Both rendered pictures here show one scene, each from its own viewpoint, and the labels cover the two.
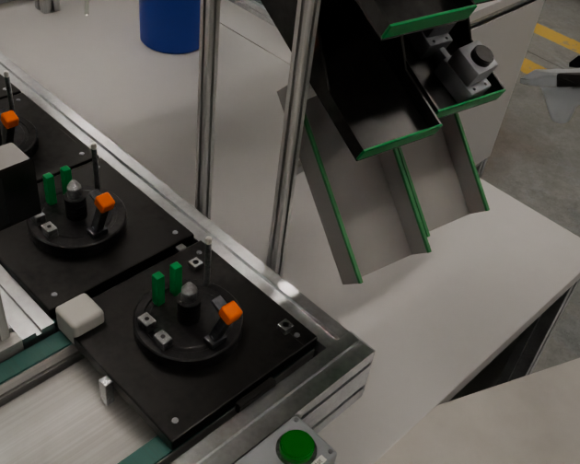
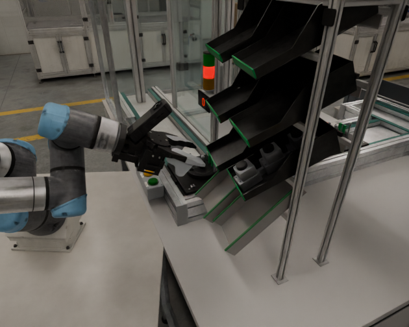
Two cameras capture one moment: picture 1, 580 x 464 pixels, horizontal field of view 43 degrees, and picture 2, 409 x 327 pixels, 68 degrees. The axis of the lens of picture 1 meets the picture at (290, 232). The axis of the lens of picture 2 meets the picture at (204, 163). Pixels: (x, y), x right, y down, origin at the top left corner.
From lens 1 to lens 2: 140 cm
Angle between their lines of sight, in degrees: 86
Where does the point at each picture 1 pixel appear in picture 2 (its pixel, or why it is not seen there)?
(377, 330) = (204, 241)
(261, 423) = (164, 178)
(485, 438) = (143, 254)
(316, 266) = not seen: hidden behind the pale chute
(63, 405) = not seen: hidden behind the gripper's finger
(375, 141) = (215, 154)
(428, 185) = (241, 226)
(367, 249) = (212, 202)
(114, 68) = (399, 198)
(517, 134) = not seen: outside the picture
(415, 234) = (212, 213)
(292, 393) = (171, 187)
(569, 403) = (139, 293)
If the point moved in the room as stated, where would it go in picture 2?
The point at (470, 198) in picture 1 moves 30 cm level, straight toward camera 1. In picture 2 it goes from (235, 247) to (167, 203)
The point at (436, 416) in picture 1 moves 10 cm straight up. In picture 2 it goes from (159, 244) to (156, 223)
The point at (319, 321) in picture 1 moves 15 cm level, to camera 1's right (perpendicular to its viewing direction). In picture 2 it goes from (195, 198) to (174, 222)
